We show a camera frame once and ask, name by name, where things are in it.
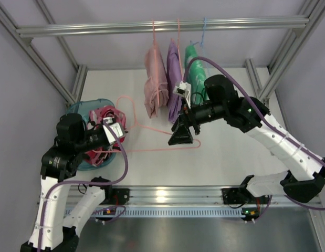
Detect purple trousers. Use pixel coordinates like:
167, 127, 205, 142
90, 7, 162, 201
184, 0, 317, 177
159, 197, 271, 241
166, 39, 183, 123

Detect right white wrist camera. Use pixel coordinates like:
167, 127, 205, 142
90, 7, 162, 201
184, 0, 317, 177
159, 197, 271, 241
173, 81, 191, 108

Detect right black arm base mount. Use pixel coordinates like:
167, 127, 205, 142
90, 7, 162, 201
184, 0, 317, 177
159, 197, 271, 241
221, 187, 269, 205

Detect aluminium frame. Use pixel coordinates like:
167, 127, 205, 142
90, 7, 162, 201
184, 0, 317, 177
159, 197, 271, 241
0, 1, 325, 251

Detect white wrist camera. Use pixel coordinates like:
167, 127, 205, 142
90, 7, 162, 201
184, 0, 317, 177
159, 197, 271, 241
173, 81, 191, 108
102, 117, 126, 145

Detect light pink trousers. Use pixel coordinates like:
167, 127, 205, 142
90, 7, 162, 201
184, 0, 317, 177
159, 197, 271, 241
144, 45, 169, 118

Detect aluminium hanging rail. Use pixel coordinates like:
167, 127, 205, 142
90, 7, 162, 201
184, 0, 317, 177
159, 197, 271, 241
16, 15, 309, 38

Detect teal plastic bin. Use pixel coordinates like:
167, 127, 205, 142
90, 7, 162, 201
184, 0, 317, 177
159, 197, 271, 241
66, 99, 116, 171

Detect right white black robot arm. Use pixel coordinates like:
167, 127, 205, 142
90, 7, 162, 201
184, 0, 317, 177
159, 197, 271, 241
168, 75, 325, 203

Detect slotted grey cable duct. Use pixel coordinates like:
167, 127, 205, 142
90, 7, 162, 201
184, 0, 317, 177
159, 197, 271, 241
90, 206, 259, 218

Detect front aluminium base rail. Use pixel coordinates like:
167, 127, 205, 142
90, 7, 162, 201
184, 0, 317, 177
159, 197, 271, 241
37, 185, 322, 208

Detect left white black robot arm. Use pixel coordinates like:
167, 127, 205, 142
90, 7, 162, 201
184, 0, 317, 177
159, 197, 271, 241
20, 113, 113, 251

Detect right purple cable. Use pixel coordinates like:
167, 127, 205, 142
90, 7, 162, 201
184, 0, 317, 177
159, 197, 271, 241
183, 56, 325, 224

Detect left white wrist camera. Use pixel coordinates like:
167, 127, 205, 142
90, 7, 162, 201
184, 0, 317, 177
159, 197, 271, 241
102, 117, 126, 145

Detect green patterned trousers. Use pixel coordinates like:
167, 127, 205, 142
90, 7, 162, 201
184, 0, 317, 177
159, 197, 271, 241
184, 45, 207, 104

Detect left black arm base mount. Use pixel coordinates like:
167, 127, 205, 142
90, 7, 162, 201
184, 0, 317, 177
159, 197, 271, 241
101, 187, 130, 205

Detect pink patterned trousers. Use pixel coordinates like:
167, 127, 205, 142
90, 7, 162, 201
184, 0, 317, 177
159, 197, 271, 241
85, 106, 126, 167

